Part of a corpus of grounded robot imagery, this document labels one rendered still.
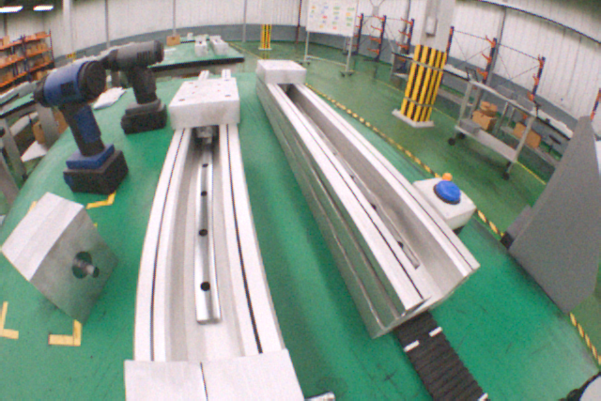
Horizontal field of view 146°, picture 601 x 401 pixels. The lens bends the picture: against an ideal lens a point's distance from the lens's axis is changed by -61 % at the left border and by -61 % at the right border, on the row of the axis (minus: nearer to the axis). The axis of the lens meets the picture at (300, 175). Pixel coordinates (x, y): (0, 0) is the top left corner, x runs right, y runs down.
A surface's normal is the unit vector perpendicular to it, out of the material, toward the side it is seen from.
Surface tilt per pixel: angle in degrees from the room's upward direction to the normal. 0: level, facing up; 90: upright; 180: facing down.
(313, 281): 0
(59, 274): 90
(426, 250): 90
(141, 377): 0
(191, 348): 0
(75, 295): 90
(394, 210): 90
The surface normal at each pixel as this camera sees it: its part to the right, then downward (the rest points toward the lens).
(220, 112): 0.29, 0.59
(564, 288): -0.89, 0.19
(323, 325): 0.09, -0.81
